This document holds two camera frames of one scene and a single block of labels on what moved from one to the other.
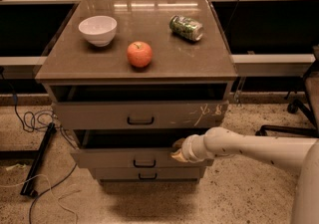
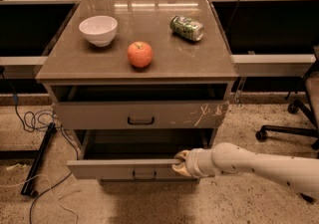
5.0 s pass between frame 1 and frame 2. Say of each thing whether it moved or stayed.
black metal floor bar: stayed
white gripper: moved
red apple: stayed
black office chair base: stayed
